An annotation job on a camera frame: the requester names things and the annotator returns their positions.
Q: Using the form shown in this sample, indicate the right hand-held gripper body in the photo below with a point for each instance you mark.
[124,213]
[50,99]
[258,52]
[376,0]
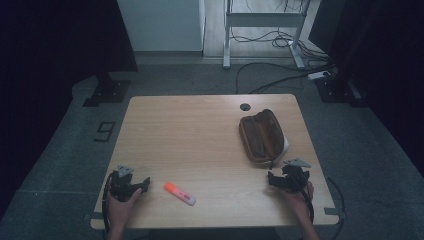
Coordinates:
[295,176]

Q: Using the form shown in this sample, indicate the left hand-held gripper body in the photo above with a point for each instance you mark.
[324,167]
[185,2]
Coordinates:
[120,186]

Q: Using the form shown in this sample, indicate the person's left hand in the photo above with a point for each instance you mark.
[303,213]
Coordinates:
[118,211]

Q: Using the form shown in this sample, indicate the person's right hand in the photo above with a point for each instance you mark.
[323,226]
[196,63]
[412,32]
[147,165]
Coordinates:
[300,204]

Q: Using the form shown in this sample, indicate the orange highlighter pen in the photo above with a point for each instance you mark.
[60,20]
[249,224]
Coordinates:
[179,194]

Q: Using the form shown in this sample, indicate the grey corner floor marker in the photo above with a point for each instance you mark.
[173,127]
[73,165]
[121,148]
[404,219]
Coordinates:
[93,215]
[331,211]

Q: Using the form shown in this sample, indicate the brown pencil case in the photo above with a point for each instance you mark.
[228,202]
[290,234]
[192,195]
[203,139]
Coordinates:
[261,136]

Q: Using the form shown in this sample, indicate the black stand base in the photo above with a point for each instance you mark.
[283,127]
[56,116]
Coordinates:
[336,90]
[108,91]

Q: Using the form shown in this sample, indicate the white power strip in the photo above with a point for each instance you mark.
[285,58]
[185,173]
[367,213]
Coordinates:
[319,75]

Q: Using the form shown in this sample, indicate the black curtain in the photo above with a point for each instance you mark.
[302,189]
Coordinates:
[50,50]
[383,50]

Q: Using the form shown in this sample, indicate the white cabinet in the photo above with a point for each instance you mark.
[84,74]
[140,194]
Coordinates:
[161,25]

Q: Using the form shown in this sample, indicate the white metal desk frame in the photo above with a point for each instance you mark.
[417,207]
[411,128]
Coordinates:
[263,19]

